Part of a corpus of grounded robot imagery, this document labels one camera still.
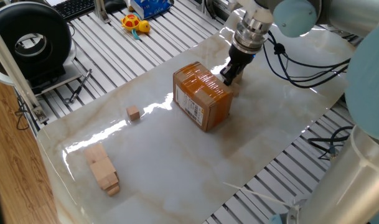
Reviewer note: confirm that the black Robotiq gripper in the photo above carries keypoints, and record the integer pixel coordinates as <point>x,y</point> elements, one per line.
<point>242,57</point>

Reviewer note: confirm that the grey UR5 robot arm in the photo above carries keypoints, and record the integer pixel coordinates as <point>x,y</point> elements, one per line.
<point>363,180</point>

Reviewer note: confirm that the cardboard box with orange tape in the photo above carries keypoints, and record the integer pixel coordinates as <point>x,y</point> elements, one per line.
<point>201,93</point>

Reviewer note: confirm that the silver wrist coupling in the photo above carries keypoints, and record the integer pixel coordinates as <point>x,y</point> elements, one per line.
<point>251,34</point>

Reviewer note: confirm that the marble pattern mat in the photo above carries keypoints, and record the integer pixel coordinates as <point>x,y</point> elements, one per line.
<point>176,161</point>

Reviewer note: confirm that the blue carton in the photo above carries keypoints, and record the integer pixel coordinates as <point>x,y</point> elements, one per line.
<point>150,7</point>

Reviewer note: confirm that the yellow toy turtle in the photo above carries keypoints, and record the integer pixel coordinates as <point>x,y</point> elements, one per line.
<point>134,24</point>

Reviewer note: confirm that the white zip tie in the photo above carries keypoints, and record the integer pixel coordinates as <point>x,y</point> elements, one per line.
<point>257,194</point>

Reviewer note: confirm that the short aluminium profile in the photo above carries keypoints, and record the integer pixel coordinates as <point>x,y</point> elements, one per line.
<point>101,12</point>

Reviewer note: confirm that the black silver pen tool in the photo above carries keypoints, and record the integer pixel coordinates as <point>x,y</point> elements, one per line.
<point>80,87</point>

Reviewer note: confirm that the large wooden block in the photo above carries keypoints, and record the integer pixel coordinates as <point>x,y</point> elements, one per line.
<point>102,169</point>
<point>95,153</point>

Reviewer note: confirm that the small wooden block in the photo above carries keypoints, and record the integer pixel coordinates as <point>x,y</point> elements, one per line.
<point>113,190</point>
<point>109,180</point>

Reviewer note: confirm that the black keyboard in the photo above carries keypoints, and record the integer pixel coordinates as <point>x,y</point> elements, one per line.
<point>74,7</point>

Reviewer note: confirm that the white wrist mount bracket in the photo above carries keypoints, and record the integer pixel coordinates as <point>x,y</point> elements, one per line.
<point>257,11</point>

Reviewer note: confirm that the grey device base plate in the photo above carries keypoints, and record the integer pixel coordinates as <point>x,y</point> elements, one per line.
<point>58,81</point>

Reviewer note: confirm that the aluminium frame post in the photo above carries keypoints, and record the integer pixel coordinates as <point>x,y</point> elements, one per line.
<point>12,68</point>

